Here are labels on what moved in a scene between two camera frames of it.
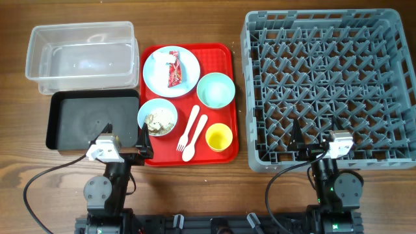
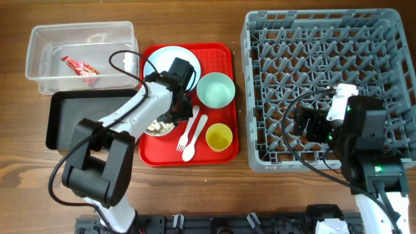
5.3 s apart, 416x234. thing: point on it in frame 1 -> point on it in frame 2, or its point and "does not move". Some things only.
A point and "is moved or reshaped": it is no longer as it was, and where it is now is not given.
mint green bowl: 215,90 does not move
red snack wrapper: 175,70 is moved or reshaped
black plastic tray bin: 74,117 does not move
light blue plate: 190,73 does not move
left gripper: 143,146 -> 187,113
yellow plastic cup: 218,136 does not move
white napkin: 161,60 -> 129,62
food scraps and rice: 155,128 does not move
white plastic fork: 184,138 does not move
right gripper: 297,143 -> 318,118
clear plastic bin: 83,56 does not move
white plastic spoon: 188,152 does not move
